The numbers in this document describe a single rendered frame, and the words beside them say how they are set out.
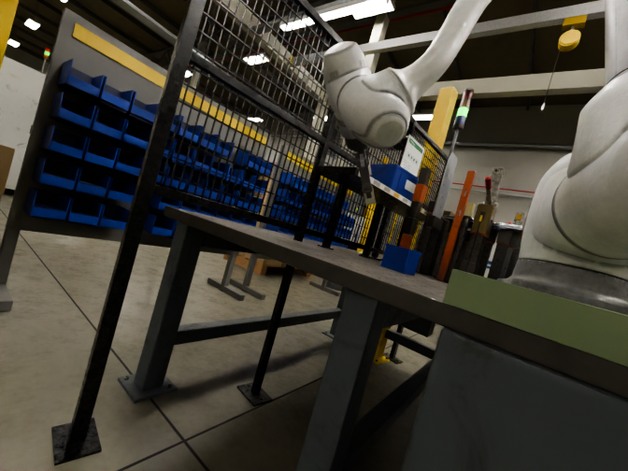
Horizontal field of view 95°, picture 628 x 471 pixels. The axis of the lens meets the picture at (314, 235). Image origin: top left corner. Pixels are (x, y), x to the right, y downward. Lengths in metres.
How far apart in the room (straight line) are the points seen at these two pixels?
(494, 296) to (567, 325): 0.09
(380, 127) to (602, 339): 0.45
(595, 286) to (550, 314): 0.10
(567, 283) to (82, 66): 2.19
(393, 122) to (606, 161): 0.29
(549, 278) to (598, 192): 0.20
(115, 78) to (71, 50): 0.21
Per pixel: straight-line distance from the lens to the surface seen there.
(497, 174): 1.41
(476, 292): 0.55
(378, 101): 0.58
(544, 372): 0.55
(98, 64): 2.19
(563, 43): 3.87
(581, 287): 0.62
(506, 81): 5.13
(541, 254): 0.63
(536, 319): 0.55
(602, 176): 0.46
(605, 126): 0.49
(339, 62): 0.72
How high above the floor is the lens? 0.76
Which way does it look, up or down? 1 degrees down
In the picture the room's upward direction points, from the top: 16 degrees clockwise
